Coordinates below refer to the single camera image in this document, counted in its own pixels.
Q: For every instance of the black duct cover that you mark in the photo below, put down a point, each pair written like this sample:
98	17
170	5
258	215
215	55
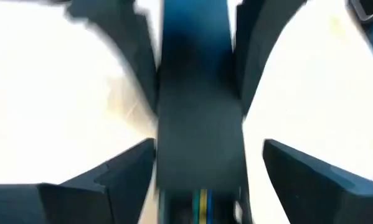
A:
198	109

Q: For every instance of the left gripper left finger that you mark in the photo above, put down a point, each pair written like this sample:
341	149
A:
80	205

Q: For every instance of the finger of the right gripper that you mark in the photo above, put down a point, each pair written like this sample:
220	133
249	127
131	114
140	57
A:
124	28
261	37

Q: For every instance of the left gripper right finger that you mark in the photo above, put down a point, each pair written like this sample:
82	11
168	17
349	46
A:
323	199

